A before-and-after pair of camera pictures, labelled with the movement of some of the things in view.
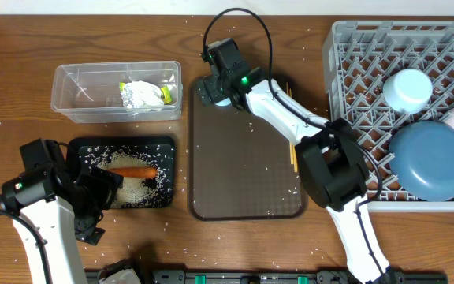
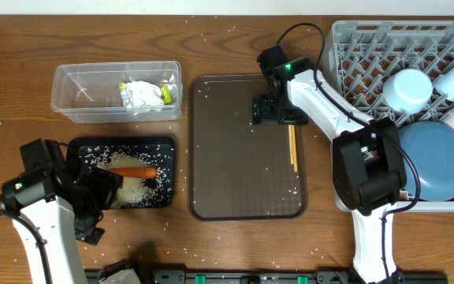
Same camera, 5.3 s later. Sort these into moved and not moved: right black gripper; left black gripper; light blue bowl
Moved: right black gripper
Not moved: left black gripper; light blue bowl
